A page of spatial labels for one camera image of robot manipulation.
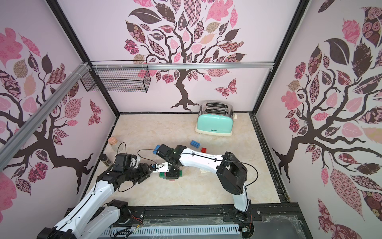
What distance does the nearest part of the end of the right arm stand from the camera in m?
0.59

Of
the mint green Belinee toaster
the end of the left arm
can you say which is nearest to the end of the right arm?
the end of the left arm

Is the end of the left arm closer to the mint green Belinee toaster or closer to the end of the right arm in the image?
the end of the right arm

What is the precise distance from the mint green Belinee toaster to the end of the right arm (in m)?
0.38

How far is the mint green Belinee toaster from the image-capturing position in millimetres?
986
